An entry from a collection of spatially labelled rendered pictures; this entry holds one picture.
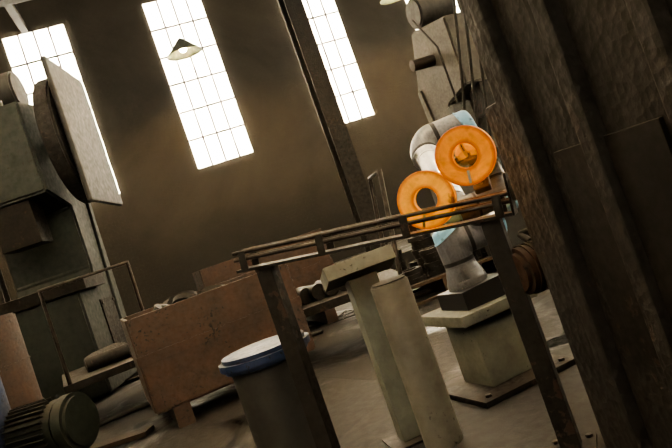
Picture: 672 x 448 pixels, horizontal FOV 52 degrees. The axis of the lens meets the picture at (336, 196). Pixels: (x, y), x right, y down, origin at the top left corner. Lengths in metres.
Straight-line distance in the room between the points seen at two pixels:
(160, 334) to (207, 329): 0.24
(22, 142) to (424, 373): 4.86
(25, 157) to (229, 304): 3.06
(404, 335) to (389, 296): 0.12
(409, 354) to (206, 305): 1.88
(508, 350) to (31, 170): 4.70
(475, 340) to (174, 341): 1.81
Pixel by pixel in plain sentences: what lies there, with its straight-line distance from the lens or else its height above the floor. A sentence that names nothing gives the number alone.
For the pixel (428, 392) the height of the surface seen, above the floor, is 0.18.
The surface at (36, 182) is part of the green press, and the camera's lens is 6.33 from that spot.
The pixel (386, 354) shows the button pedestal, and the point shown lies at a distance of 2.27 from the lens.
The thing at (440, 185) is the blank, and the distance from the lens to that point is 1.80.
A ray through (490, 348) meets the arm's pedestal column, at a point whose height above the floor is 0.15.
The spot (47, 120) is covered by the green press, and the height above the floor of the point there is 2.35.
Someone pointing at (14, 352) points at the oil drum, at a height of 0.64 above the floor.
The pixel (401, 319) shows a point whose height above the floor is 0.40.
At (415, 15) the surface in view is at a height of 2.63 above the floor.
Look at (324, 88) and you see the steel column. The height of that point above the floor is 2.62.
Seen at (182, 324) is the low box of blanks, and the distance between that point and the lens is 3.77.
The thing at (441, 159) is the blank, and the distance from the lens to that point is 1.79.
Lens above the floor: 0.74
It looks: 2 degrees up
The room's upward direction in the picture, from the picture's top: 19 degrees counter-clockwise
